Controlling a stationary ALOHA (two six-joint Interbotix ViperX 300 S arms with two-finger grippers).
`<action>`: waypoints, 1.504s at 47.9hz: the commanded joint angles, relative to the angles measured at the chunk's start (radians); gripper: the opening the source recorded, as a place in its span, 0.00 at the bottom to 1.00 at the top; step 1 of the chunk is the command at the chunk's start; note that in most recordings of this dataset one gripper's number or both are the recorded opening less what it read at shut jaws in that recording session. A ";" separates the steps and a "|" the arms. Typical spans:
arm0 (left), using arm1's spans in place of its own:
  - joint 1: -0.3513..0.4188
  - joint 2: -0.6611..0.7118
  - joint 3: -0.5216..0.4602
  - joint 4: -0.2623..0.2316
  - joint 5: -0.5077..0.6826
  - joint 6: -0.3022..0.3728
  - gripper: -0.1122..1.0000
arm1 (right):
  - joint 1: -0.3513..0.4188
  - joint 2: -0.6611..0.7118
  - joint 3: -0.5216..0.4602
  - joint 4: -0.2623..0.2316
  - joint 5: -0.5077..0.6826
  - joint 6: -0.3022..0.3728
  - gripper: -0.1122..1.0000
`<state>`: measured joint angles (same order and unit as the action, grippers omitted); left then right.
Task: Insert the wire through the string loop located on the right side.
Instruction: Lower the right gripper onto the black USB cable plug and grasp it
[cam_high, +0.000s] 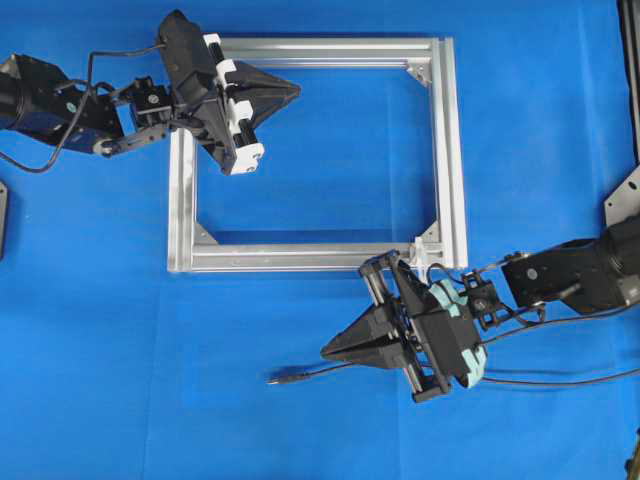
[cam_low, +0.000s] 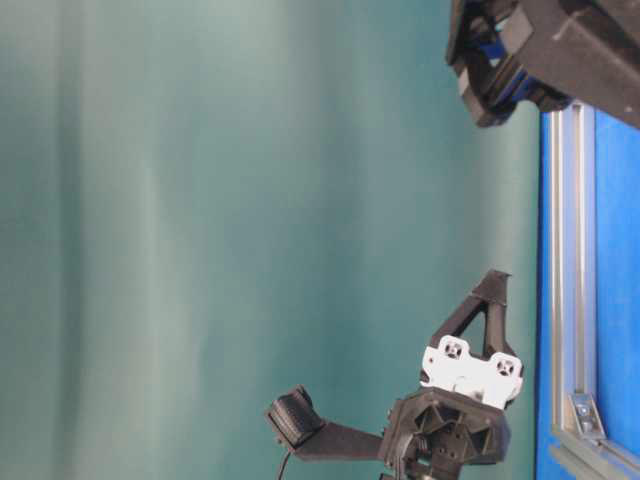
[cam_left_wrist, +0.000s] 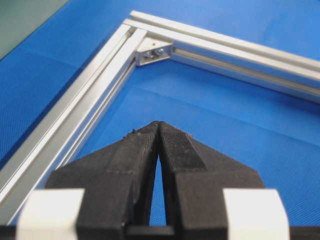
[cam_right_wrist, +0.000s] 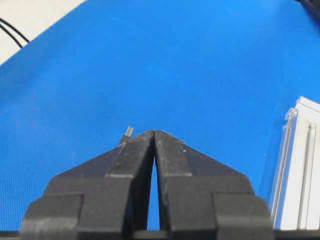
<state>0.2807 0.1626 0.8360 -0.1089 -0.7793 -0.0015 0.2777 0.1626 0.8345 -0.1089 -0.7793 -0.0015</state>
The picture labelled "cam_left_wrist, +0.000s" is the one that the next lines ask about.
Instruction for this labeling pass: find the aluminium extrusion frame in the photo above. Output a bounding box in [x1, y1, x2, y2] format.
[0, 10, 320, 225]

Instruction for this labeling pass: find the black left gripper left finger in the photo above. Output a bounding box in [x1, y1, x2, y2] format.
[16, 120, 160, 240]

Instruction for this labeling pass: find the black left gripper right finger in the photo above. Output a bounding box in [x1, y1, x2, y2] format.
[158, 121, 291, 240]

